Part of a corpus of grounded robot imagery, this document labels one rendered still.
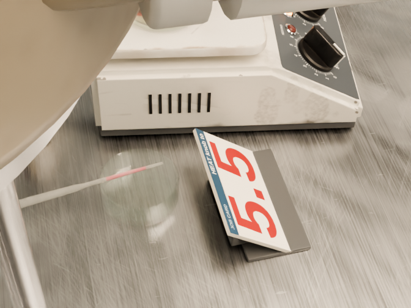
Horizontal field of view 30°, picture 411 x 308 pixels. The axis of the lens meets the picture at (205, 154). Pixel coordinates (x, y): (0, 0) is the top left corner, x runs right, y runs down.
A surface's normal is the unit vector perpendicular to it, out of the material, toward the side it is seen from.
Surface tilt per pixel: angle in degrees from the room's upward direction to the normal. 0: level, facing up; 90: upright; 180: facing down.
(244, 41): 0
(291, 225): 0
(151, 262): 0
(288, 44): 30
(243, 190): 40
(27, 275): 90
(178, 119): 90
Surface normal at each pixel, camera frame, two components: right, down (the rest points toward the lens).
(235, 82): 0.07, 0.77
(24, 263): 0.73, 0.55
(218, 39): 0.04, -0.64
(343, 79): 0.53, -0.57
